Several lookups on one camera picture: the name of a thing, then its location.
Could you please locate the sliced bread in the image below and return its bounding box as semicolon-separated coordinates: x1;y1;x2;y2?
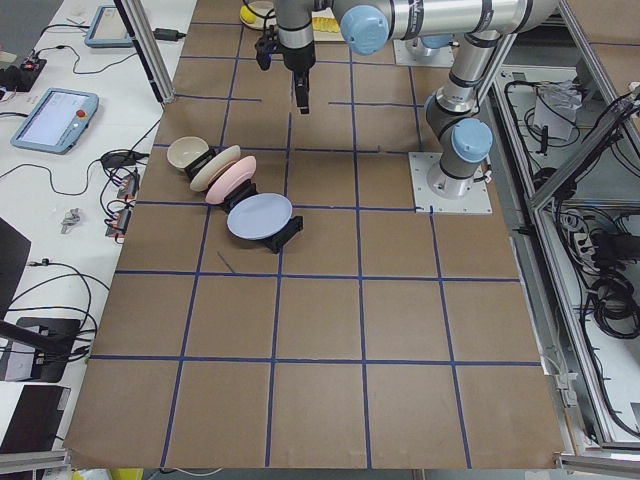
312;17;340;33

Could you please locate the black dish rack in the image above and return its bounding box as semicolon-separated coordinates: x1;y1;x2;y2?
179;145;304;253

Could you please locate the black monitor stand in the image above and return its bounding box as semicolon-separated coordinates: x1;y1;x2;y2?
1;317;80;383

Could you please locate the white deep plate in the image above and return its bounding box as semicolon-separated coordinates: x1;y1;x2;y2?
248;0;275;19

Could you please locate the large teach pendant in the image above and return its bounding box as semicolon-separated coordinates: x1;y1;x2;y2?
10;88;99;155

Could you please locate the pink plate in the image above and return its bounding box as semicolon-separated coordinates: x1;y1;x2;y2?
205;156;257;205

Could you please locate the cream plate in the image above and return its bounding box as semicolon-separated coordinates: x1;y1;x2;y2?
190;145;241;192

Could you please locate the black power adapter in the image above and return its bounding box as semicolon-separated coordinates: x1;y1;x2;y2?
153;28;186;42

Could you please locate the cream tray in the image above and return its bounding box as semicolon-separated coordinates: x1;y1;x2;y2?
261;13;346;43

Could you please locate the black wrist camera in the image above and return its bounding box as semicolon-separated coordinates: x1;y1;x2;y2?
255;29;278;71

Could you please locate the small teach pendant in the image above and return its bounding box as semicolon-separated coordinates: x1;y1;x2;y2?
84;5;133;48

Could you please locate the blue plate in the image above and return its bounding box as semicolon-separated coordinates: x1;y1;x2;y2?
227;193;292;240

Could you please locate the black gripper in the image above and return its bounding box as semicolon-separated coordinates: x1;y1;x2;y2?
282;42;315;114

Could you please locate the aluminium frame post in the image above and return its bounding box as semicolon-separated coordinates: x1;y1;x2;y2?
114;0;175;105

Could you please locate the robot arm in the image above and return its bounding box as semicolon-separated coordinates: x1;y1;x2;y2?
270;0;558;199

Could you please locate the cream bowl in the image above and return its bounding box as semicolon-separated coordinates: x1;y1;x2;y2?
166;136;209;169

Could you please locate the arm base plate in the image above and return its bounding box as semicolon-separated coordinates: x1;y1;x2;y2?
393;36;454;69
409;152;492;215

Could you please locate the yellow lemon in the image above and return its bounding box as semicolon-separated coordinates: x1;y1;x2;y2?
240;6;257;25

